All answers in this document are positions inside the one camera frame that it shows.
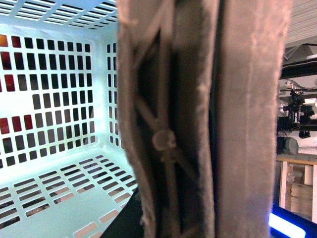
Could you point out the light blue plastic basket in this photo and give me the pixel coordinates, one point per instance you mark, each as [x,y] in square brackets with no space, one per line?
[63,171]

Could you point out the brown basket handle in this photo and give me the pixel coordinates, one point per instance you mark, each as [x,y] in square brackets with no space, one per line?
[197,112]

